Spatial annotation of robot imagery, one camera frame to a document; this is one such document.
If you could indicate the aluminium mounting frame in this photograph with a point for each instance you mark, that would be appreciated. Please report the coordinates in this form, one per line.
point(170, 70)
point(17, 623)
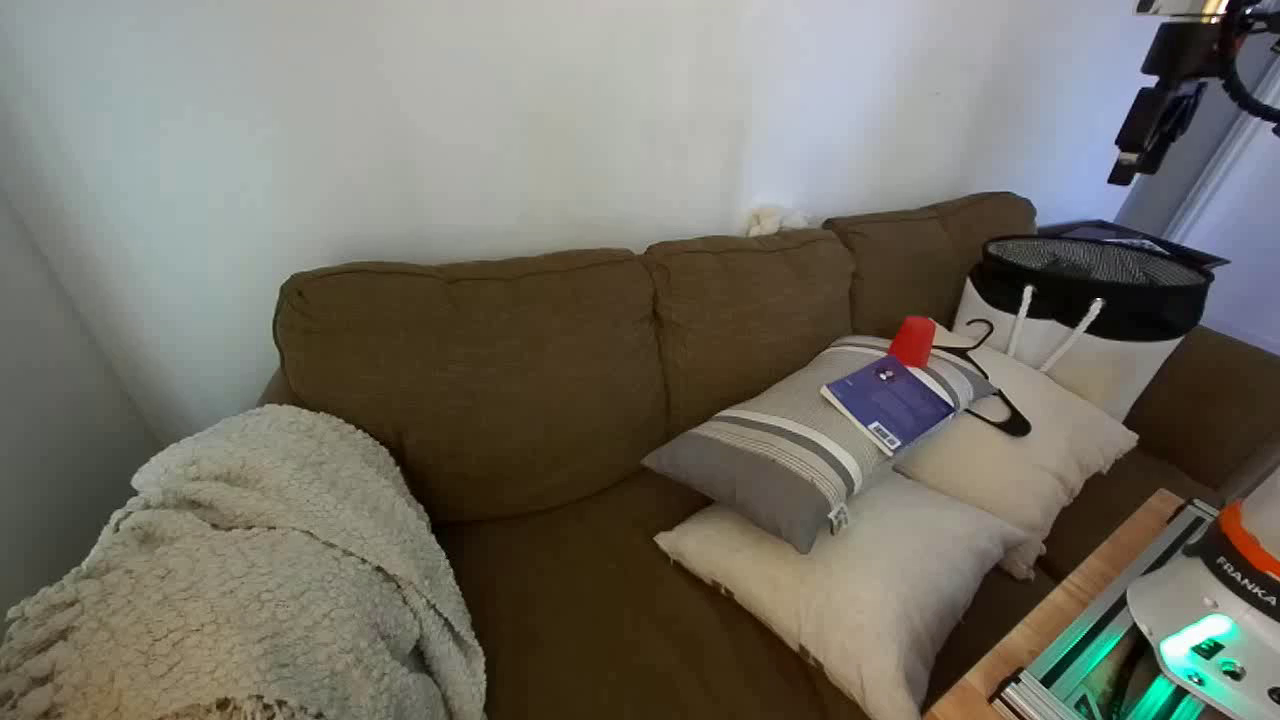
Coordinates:
point(1084, 660)

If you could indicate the brown fabric sofa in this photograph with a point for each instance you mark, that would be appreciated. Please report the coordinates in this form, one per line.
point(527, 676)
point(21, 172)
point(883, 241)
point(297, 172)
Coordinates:
point(535, 375)

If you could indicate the wooden side table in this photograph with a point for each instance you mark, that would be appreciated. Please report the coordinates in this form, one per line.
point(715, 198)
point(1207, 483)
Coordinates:
point(1053, 614)

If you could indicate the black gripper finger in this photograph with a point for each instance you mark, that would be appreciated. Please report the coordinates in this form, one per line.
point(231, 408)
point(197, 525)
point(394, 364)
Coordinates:
point(1133, 142)
point(1185, 108)

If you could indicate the black round basket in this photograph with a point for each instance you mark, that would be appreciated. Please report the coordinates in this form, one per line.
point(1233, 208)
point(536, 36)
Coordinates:
point(1105, 287)

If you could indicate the red cup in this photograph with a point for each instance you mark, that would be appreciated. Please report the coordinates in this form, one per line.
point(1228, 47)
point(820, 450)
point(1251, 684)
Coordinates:
point(912, 342)

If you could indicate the blue book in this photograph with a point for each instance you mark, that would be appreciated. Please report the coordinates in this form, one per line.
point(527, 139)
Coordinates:
point(887, 401)

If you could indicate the cream square pillow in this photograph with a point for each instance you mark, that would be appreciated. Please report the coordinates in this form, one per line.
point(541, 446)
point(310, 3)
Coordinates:
point(864, 586)
point(1027, 455)

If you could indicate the cream knitted blanket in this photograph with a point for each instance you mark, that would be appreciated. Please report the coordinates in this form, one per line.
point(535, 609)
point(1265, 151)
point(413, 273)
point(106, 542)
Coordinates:
point(255, 572)

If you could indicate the grey striped pillow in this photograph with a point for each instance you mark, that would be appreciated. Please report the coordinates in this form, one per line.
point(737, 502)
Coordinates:
point(760, 461)

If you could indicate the black clothes hanger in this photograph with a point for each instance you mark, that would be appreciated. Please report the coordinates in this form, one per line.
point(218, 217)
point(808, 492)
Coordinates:
point(1000, 408)

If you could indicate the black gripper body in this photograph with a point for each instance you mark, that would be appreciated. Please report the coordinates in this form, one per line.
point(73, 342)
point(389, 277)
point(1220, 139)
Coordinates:
point(1185, 52)

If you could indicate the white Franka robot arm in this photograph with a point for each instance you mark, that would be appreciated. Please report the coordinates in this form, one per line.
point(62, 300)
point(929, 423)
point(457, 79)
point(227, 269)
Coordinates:
point(1207, 627)

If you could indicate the small white wall fixture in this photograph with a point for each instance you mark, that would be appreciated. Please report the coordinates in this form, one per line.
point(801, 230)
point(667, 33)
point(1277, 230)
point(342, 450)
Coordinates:
point(767, 221)

